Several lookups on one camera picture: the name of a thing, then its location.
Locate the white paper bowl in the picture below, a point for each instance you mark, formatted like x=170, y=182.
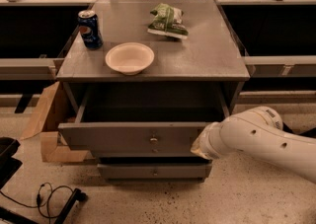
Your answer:
x=129, y=58

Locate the blue pepsi can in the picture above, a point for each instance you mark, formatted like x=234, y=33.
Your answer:
x=89, y=29

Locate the grey top drawer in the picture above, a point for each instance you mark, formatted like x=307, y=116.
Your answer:
x=140, y=120

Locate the grey lower drawer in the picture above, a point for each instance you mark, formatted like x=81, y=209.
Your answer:
x=167, y=168

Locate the grey cabinet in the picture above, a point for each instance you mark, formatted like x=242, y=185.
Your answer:
x=208, y=53

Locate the black stand base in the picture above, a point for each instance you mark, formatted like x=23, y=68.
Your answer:
x=77, y=195

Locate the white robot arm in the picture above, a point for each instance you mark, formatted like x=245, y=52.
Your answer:
x=259, y=133

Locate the wooden side frame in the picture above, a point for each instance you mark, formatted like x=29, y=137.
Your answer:
x=52, y=109

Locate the grey drawer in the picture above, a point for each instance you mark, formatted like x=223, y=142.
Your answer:
x=167, y=168
x=140, y=120

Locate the green chip bag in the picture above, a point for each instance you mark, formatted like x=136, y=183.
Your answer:
x=167, y=21

